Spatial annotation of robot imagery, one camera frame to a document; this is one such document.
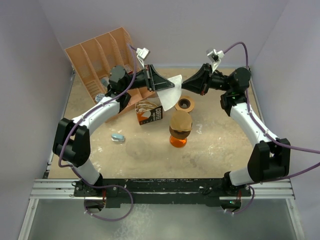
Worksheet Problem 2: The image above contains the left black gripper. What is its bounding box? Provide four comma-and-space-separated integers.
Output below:
123, 64, 174, 92

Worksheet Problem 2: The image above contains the brown paper coffee filter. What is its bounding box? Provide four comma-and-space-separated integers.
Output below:
169, 110, 193, 132

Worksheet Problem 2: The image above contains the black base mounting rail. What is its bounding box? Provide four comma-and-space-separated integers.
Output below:
71, 178, 251, 208

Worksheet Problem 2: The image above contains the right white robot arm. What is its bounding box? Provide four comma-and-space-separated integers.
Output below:
181, 63, 291, 196

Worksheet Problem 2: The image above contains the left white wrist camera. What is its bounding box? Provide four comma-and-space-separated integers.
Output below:
136, 47, 150, 69

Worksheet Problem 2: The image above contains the wooden ring stand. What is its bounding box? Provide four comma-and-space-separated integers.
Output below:
174, 95, 195, 113

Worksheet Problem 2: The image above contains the coffee filter box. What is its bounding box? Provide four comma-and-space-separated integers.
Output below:
135, 97, 164, 126

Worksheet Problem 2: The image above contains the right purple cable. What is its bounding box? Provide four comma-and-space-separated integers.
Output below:
222, 41, 320, 216

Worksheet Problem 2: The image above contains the peach plastic file organizer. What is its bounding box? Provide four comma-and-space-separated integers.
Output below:
64, 26, 156, 123

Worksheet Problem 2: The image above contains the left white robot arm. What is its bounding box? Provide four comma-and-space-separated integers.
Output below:
52, 64, 182, 196

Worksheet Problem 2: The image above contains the blue ribbed coffee dripper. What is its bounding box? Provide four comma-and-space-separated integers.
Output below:
169, 126, 192, 140

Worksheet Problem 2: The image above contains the white paper coffee filter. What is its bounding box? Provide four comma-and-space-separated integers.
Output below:
157, 74, 183, 112

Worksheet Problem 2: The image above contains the orange glass carafe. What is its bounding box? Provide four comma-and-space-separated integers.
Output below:
169, 135, 187, 148

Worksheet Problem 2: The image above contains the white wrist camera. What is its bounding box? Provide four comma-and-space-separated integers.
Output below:
136, 47, 150, 69
206, 48, 225, 72

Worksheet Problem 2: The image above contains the light blue stapler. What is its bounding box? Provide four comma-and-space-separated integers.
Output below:
111, 133, 125, 143

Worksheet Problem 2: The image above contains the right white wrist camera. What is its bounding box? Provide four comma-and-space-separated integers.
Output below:
206, 48, 225, 72

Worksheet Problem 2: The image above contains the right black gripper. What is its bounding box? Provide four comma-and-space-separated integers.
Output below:
179, 63, 233, 96

